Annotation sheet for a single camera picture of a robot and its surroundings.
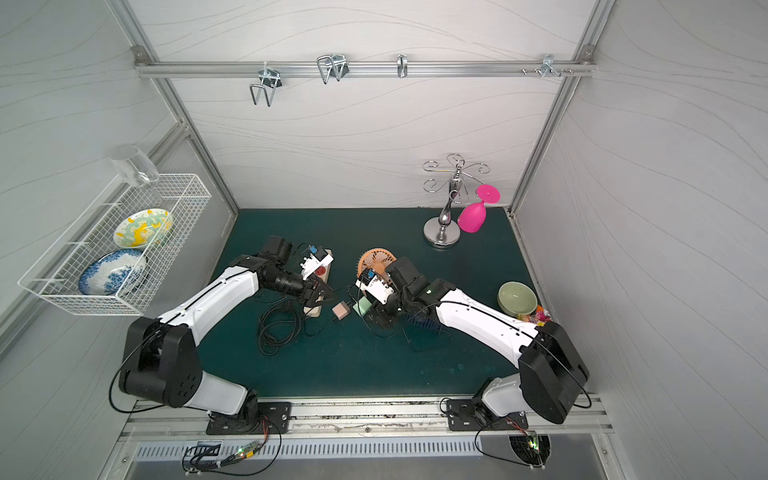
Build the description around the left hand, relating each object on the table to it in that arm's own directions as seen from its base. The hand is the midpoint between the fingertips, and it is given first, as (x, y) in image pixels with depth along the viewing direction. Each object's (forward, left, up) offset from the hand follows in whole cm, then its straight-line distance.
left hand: (333, 296), depth 79 cm
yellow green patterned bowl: (+7, +44, +19) cm, 48 cm away
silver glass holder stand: (+35, -35, -14) cm, 51 cm away
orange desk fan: (+16, -11, -5) cm, 20 cm away
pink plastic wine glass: (+29, -42, +2) cm, 51 cm away
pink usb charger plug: (+2, 0, -13) cm, 13 cm away
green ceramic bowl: (+8, -56, -13) cm, 58 cm away
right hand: (-2, -10, -2) cm, 10 cm away
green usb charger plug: (-2, -8, -1) cm, 8 cm away
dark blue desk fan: (-4, -25, -15) cm, 30 cm away
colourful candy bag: (0, -59, -10) cm, 60 cm away
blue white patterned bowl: (-5, +43, +18) cm, 47 cm away
